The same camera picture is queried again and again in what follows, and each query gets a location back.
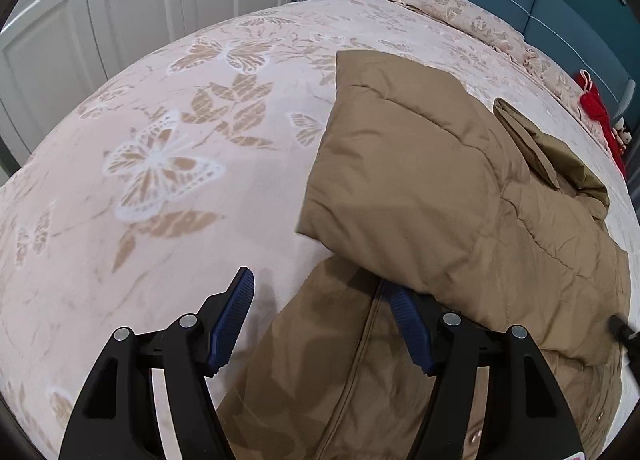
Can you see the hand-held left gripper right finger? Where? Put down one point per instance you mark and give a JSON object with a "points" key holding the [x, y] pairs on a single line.
{"points": [[410, 330]]}

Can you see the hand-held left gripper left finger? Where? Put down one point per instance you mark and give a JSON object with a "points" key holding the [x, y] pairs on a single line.
{"points": [[230, 325]]}

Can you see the butterfly print pillow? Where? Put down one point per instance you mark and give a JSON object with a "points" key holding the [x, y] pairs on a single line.
{"points": [[547, 73], [465, 15]]}

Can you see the brown puffer jacket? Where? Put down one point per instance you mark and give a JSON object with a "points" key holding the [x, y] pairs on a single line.
{"points": [[410, 180]]}

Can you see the pair of small dolls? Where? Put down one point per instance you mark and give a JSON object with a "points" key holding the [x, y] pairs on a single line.
{"points": [[622, 133]]}

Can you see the butterfly print bed blanket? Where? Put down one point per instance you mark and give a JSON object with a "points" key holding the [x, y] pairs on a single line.
{"points": [[150, 215]]}

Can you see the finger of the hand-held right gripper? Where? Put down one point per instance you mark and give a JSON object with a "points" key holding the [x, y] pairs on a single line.
{"points": [[622, 327]]}

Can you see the white panelled wardrobe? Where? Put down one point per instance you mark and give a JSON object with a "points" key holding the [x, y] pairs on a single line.
{"points": [[125, 0]]}

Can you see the red cloth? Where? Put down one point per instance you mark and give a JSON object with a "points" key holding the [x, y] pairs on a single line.
{"points": [[597, 108]]}

